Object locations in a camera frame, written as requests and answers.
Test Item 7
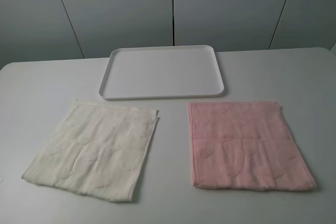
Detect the white rectangular plastic tray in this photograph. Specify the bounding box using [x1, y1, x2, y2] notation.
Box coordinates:
[99, 45, 225, 100]

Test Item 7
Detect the cream white towel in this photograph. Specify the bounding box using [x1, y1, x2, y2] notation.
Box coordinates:
[22, 100, 159, 202]

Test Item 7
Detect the pink towel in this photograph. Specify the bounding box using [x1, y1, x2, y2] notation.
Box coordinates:
[187, 101, 317, 191]

